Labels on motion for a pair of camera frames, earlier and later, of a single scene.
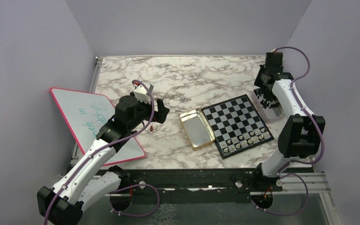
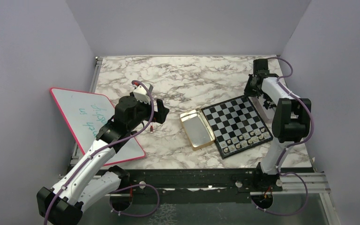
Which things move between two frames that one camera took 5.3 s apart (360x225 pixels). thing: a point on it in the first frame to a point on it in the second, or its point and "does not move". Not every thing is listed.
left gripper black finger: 162,111 does not move
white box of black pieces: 270,110 does not move
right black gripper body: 260,79 to 250,89
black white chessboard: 236,125 does not move
